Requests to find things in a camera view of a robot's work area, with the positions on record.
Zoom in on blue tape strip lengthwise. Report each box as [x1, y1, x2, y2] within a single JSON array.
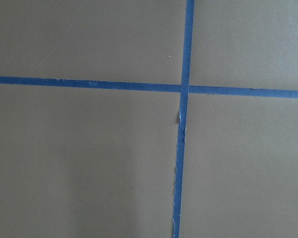
[[172, 0, 195, 238]]

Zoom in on blue tape strip crosswise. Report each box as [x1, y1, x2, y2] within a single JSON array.
[[0, 76, 298, 99]]

